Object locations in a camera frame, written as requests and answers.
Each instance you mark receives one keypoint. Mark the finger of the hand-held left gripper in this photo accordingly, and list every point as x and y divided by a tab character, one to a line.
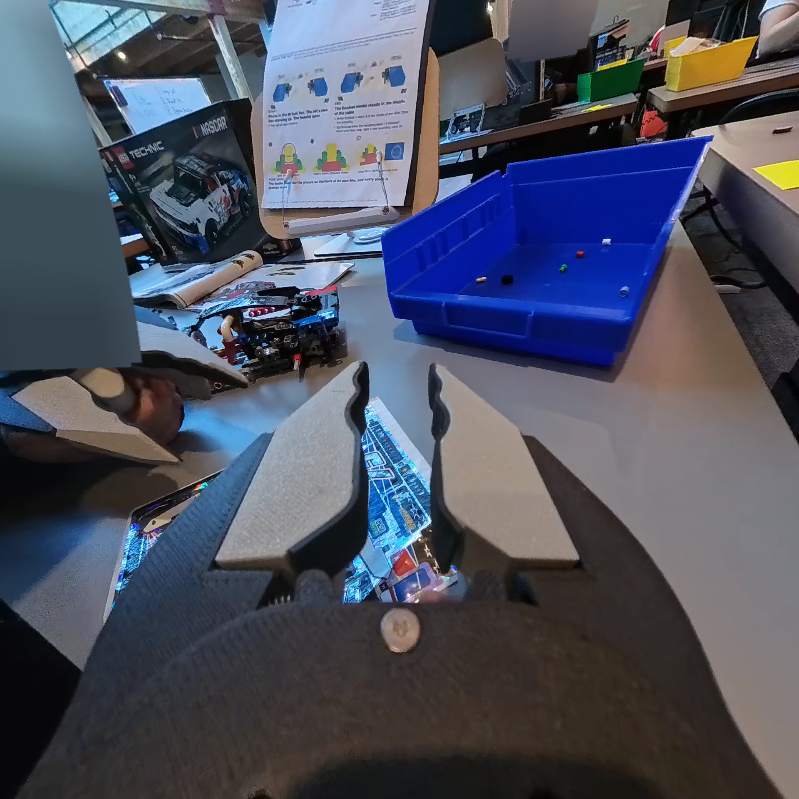
81	418
181	356

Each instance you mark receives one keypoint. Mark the brown-edged work table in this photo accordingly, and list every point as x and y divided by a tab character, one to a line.
562	118
699	97

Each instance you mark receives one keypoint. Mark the yellow plastic bin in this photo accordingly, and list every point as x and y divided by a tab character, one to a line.
705	68

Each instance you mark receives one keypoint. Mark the black chair back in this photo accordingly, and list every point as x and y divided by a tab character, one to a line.
768	103

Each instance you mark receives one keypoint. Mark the green plastic bin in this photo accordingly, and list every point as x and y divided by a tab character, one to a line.
612	81

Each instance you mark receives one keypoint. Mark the partly built toy car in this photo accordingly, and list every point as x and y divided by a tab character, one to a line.
293	324

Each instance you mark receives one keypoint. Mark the blue plastic bin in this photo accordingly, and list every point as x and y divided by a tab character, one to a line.
593	200

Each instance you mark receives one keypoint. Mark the grey table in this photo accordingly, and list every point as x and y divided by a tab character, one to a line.
736	162

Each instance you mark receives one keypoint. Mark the person's left hand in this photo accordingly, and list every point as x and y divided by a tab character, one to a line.
153	406

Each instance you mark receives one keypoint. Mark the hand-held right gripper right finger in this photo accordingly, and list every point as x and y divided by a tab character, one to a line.
499	493

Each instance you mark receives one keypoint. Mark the black toy car box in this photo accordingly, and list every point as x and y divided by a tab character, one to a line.
187	181

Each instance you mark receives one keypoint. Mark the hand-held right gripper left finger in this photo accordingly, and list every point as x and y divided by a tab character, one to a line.
293	493

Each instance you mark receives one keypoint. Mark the grey desk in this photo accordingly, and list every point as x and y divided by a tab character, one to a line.
624	468

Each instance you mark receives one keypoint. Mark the toy car instruction booklet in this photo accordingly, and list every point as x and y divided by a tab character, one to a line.
181	284

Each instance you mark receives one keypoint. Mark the holographic sticker sheet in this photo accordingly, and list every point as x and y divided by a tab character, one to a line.
393	487

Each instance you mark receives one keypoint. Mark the yellow sticky note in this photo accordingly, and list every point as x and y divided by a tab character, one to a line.
780	175

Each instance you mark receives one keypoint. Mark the printed instruction sheet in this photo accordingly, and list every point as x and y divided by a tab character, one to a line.
337	156

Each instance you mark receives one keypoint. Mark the whiteboard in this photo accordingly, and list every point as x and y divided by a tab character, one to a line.
162	103

